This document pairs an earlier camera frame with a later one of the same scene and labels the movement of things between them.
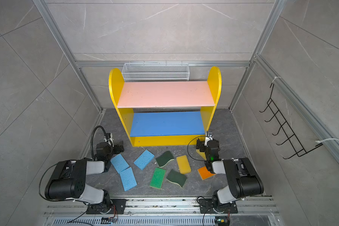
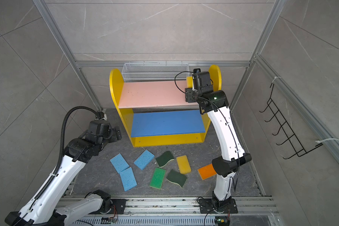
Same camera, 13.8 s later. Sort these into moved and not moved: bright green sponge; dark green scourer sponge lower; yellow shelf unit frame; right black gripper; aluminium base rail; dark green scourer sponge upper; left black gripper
Moved: left black gripper; right black gripper
Not moved: dark green scourer sponge lower; yellow shelf unit frame; aluminium base rail; bright green sponge; dark green scourer sponge upper
